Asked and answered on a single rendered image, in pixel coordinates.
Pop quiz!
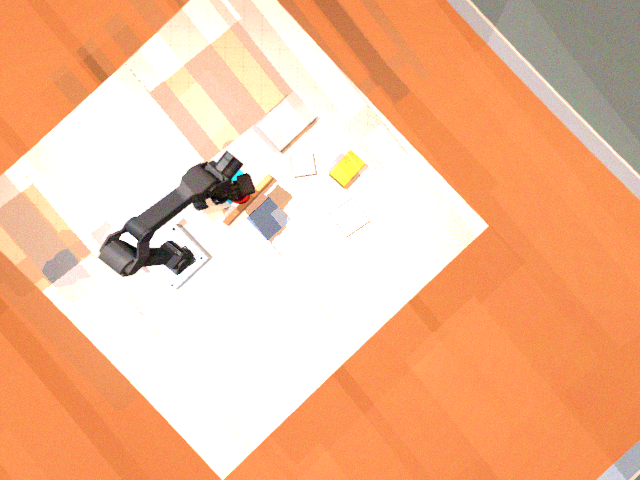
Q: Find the yellow rectangular block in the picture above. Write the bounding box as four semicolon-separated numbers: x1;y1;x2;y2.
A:
329;150;365;188

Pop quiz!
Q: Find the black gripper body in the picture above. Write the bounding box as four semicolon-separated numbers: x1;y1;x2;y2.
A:
192;173;256;211

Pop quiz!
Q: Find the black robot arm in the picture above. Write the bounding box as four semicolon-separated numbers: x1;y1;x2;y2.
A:
97;150;244;278

